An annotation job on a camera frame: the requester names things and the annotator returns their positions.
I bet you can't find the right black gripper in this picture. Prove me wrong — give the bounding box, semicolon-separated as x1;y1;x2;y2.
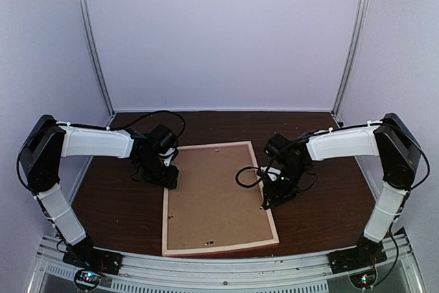
263;163;308;210

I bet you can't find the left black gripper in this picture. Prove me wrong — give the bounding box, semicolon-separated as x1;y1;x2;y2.
137;154;179;189

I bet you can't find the wooden picture frame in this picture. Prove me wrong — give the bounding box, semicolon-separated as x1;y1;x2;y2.
161;140;280;258

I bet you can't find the brown backing board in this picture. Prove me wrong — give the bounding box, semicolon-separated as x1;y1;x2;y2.
167;144;275;250

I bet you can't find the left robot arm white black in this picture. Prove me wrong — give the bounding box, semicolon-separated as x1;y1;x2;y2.
16;115;179;268

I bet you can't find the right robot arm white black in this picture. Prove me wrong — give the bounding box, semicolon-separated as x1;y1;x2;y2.
257;113;427;267

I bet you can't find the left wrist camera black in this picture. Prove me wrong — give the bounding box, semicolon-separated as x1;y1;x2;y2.
159;148;178;167

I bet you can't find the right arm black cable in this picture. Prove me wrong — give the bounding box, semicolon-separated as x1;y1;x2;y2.
235;165;265;190

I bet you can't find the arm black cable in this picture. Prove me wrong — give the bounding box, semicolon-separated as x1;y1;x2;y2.
235;165;265;190
119;110;186;136

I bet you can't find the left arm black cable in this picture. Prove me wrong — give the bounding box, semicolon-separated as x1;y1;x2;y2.
119;110;186;136

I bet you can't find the aluminium front rail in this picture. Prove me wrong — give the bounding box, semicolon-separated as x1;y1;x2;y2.
25;233;427;292

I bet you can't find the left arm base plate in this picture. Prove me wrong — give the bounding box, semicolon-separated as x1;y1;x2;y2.
62;248;123;275

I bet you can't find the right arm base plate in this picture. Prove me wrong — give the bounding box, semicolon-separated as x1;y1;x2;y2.
327;247;388;274

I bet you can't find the left aluminium corner post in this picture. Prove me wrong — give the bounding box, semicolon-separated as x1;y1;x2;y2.
78;0;115;117

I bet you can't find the aluminium corner post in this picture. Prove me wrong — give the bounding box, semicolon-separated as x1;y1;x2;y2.
78;0;115;117
331;0;370;118

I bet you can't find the right aluminium corner post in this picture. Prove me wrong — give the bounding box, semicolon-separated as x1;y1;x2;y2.
331;0;370;118

